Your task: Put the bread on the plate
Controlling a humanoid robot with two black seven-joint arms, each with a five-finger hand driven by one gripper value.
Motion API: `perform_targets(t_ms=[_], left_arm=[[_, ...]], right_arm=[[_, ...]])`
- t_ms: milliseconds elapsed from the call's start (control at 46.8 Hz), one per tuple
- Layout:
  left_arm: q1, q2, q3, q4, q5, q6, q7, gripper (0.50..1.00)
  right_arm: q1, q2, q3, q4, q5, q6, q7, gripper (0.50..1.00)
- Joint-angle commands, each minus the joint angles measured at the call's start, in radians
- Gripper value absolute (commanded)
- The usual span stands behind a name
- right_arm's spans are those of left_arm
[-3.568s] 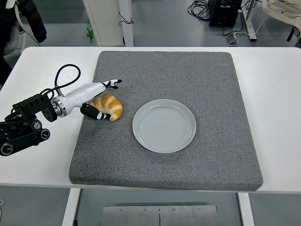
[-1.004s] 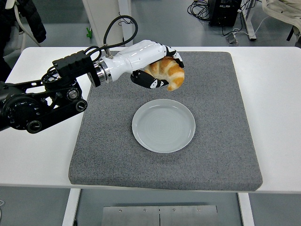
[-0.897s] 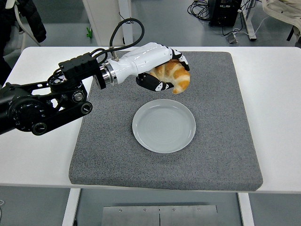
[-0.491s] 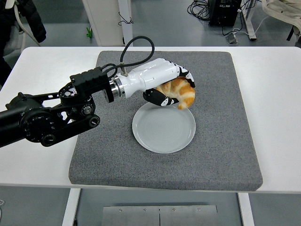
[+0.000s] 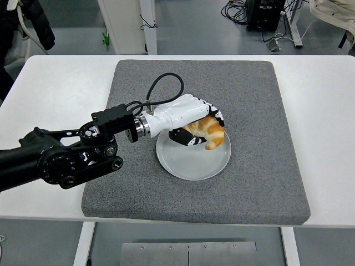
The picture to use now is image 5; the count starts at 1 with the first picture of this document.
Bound white desk leg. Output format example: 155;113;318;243
284;0;303;49

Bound black computer case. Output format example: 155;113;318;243
246;0;286;32

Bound golden brown croissant bread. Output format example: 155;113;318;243
181;115;225;151

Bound black jacket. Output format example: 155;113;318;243
0;0;55;104

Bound white cabinet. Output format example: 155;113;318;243
97;0;158;55

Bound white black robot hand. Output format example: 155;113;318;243
143;94;225;147

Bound thin black cable loop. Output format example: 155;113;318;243
139;13;159;30

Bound tangled black cables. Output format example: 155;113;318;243
221;0;249;26

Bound beige cloth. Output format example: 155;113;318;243
309;0;355;49

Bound white table leg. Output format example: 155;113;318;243
280;226;301;266
72;221;97;266

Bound white chair frame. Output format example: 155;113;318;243
5;0;49;56

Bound pale grey round plate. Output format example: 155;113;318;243
156;126;232;181

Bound thin white cable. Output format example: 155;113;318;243
274;18;316;44

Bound grey fabric mat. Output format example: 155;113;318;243
80;59;311;226

